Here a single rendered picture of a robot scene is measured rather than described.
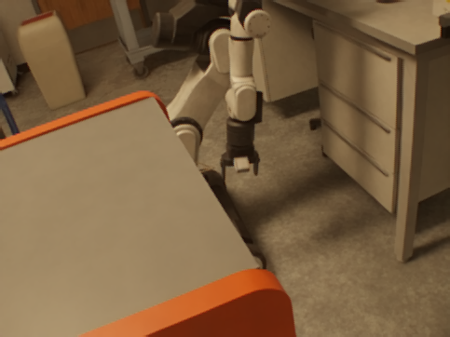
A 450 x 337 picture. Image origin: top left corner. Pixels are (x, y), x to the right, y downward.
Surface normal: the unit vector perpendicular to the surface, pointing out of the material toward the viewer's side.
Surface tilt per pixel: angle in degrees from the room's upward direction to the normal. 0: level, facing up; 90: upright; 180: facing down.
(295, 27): 90
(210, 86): 106
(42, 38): 84
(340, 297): 0
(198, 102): 90
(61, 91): 93
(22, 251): 0
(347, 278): 0
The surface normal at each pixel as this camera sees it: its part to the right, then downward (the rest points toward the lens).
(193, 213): -0.17, -0.80
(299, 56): 0.36, 0.50
